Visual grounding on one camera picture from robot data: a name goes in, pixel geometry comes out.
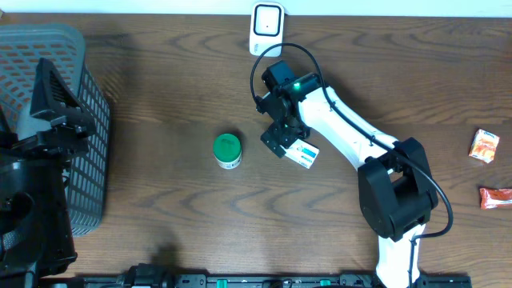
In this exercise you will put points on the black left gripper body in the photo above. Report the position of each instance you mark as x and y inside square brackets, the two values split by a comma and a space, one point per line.
[64, 122]

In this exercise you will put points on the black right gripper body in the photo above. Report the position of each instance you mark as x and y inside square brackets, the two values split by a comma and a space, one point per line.
[286, 131]

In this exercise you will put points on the white medicine box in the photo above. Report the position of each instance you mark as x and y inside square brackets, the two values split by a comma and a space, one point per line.
[302, 153]

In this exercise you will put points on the green lid jar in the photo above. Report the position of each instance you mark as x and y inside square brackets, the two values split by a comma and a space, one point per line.
[227, 150]

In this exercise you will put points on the orange tissue pack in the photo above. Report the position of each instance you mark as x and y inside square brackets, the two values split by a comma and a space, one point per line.
[484, 146]

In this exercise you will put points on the orange snack bar wrapper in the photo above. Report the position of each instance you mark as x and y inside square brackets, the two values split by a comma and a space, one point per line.
[495, 198]

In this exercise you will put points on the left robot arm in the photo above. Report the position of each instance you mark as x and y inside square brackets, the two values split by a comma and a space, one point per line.
[36, 237]

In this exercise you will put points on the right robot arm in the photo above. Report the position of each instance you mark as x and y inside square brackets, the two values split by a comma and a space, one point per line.
[395, 187]

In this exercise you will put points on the white barcode scanner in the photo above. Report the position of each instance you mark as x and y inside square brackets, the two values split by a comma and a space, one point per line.
[266, 26]

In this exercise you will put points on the dark grey plastic basket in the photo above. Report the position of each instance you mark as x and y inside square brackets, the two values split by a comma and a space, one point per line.
[21, 48]

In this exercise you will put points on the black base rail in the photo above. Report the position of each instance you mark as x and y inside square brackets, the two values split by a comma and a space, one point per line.
[152, 276]

